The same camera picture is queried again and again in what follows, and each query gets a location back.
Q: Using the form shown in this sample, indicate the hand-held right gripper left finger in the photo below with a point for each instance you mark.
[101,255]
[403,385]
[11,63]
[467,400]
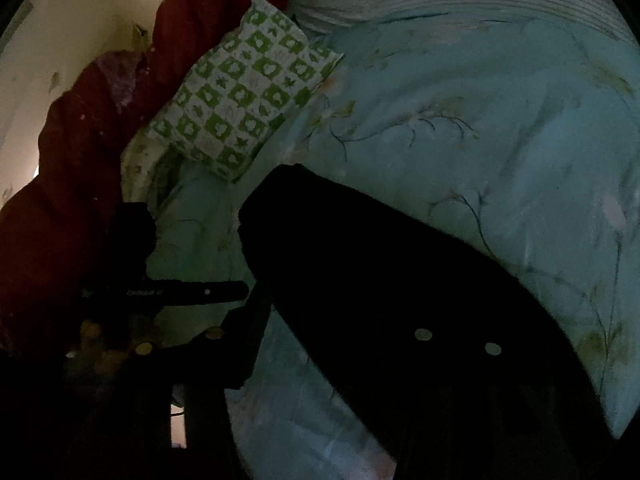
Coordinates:
[250,330]

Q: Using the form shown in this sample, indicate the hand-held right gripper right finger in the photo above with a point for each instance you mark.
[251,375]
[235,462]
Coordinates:
[431,346]

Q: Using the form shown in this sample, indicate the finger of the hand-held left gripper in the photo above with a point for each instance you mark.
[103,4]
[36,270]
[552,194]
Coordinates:
[200,291]

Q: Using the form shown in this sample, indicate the black pants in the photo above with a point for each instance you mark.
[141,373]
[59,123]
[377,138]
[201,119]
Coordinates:
[380,260]

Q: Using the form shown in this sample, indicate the dark red blanket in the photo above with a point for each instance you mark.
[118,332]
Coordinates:
[60,200]

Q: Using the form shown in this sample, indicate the white green leaf print cloth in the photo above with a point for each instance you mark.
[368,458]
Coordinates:
[145,165]

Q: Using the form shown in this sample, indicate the purple cloth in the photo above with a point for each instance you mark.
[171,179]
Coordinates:
[120,75]

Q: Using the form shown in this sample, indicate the green white checked pillow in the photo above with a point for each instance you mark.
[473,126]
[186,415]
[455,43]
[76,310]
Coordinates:
[240,95]

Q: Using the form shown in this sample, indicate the light blue floral blanket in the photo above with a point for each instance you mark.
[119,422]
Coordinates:
[475,125]

